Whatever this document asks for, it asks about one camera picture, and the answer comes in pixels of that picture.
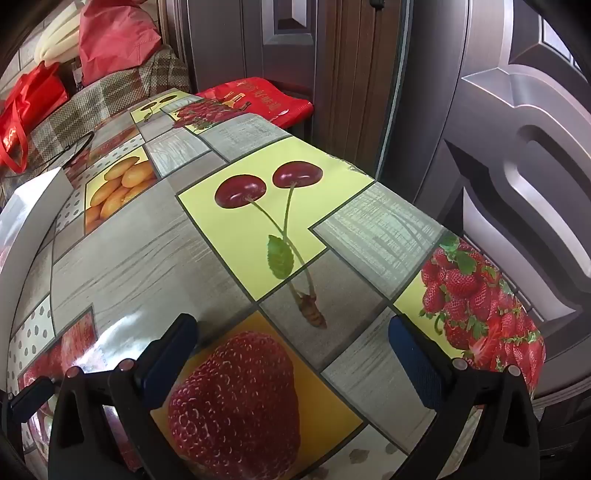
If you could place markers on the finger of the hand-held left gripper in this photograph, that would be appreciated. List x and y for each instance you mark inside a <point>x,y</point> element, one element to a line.
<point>30,397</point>

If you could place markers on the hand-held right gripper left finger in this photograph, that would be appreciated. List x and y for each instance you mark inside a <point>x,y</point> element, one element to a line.
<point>161,369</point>

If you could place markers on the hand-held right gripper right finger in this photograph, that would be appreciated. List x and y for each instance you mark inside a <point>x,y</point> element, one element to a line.
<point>415,369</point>

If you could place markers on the white box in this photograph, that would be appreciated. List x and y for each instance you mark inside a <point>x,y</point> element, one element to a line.
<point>27,217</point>

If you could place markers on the fruit printed tablecloth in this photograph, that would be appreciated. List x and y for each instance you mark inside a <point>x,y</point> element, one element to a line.
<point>138,267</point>

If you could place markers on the plaid blanket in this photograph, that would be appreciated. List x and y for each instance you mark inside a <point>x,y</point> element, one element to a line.
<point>115,97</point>

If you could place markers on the red printed bag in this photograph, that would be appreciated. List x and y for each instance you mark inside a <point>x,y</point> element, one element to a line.
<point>263,99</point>

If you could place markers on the red tote bag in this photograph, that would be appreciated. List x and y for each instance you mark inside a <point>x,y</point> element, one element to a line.
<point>27,106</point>

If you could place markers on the red plastic bag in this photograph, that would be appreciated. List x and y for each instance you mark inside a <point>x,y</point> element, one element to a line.
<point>115,41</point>

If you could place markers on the white foam roll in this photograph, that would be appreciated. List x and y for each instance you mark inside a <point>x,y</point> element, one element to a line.
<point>53,39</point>

